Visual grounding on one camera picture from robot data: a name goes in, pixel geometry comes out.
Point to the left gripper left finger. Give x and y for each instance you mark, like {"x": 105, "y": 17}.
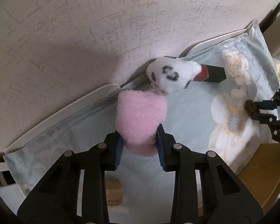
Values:
{"x": 73, "y": 190}

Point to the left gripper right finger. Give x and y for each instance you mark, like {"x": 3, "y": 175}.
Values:
{"x": 206, "y": 190}

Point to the cardboard box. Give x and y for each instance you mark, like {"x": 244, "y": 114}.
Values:
{"x": 261, "y": 176}

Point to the white black spotted sock roll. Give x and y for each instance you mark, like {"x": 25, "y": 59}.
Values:
{"x": 168, "y": 75}

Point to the clear tape roll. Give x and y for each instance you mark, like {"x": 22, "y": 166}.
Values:
{"x": 118, "y": 209}

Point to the beige cream jar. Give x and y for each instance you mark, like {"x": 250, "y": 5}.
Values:
{"x": 114, "y": 192}

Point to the pink fluffy sock roll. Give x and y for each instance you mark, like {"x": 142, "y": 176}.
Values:
{"x": 139, "y": 113}

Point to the red black lipstick tube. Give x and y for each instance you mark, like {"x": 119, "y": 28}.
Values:
{"x": 211, "y": 74}

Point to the brown hair scrunchie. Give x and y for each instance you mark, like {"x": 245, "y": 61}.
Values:
{"x": 250, "y": 107}

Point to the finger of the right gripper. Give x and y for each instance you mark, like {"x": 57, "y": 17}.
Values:
{"x": 268, "y": 119}
{"x": 266, "y": 105}

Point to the grey sofa cushion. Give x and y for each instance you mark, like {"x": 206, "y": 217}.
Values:
{"x": 272, "y": 37}

